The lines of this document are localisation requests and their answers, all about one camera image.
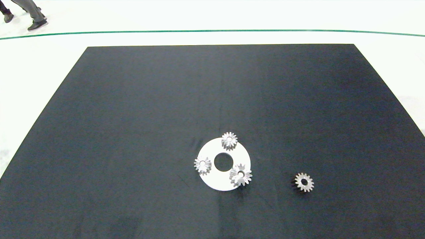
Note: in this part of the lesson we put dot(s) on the small steel gear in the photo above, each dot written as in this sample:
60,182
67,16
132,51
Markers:
226,141
199,165
299,185

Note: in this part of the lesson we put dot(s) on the large steel gear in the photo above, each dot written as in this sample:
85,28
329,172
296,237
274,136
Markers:
236,177

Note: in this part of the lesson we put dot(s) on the round white plate with pins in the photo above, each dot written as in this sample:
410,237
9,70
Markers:
210,176

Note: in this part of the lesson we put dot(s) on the dark mat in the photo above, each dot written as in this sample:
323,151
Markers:
132,132

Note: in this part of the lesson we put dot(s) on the person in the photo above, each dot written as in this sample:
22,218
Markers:
33,11

